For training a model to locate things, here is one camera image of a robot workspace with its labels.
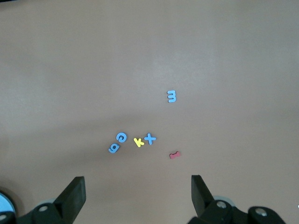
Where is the blue foam number nine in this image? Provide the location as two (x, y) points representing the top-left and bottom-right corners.
(108, 143), (121, 154)

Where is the blue foam letter E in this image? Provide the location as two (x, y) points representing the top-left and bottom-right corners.
(167, 90), (178, 104)

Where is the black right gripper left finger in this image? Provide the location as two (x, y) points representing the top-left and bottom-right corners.
(0, 176), (86, 224)

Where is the blue foam letter X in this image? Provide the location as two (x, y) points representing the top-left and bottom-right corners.
(143, 133), (157, 146)

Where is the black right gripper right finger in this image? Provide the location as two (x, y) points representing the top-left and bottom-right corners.
(189, 175), (285, 224)

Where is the blue round plate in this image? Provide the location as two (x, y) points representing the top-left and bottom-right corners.
(0, 190), (16, 215)

